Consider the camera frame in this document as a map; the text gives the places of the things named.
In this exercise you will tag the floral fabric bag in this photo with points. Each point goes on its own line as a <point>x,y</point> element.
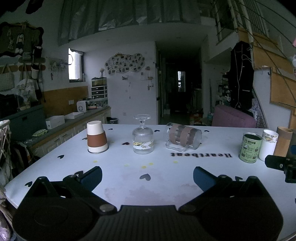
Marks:
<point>27,90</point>

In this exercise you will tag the white printed paper cup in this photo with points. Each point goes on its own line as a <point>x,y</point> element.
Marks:
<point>268,144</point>

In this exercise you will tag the green tin can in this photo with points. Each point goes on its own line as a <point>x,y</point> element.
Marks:
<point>251,148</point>

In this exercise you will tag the small white appliance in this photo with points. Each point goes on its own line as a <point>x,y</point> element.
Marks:
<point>81,106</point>

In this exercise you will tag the black waste bin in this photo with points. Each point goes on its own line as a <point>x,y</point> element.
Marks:
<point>112,120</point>

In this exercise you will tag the white heart print tablecloth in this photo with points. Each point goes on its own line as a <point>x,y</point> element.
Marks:
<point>161,171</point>

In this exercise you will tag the pink armchair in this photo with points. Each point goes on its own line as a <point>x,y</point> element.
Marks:
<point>231,118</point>

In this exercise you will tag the glass mug with brown bands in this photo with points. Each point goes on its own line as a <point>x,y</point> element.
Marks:
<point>183,136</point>

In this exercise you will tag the small drawer organizer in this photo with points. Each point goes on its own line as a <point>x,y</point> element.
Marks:
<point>99,92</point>

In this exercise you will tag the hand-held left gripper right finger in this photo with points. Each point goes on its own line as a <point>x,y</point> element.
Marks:
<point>203,178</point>

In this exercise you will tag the wooden staircase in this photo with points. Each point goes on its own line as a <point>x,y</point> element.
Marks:
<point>277,81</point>

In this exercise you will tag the green patterned pouch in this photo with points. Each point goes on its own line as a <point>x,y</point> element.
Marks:
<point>39,133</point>

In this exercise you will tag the small fish tank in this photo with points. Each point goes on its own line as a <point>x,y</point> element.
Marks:
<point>99,81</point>

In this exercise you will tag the flat white box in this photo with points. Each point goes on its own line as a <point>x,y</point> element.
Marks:
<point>74,115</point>

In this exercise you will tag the cluttered storage shelf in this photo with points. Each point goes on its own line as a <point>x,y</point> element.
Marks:
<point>223,92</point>

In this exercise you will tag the brown and white paper cup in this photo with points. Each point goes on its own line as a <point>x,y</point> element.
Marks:
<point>97,139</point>

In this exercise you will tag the dark wall hanging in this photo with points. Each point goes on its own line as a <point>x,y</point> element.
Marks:
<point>18,39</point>

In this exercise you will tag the black hanging coat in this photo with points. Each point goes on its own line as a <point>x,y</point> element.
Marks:
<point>240,74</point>

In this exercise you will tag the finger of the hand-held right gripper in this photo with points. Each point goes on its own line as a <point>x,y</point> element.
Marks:
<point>276,162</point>

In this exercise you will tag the tan cardboard tube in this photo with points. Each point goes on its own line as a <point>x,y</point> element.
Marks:
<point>283,141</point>

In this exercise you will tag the woven tote bag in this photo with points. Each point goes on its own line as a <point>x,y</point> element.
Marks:
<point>6,81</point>

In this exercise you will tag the clear glass goblet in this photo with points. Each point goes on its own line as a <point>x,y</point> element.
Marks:
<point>143,139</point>

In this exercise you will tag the white wicker chair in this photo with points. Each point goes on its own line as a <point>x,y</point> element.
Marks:
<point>5,148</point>

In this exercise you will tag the window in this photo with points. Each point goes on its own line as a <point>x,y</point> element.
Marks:
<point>75,66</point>

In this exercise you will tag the white counter cabinet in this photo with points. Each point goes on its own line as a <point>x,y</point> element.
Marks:
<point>67,134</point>

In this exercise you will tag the silver curtain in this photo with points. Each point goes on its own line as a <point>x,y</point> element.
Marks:
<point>129,18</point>

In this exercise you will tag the dark green cabinet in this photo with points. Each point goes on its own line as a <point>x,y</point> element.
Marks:
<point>25,122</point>

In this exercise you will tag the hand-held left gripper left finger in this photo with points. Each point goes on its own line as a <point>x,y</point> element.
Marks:
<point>93,178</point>

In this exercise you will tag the white cardboard box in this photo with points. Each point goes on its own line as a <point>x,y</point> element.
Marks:
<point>55,122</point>

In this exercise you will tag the cloud shaped photo collage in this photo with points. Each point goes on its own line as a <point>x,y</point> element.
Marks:
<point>124,63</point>

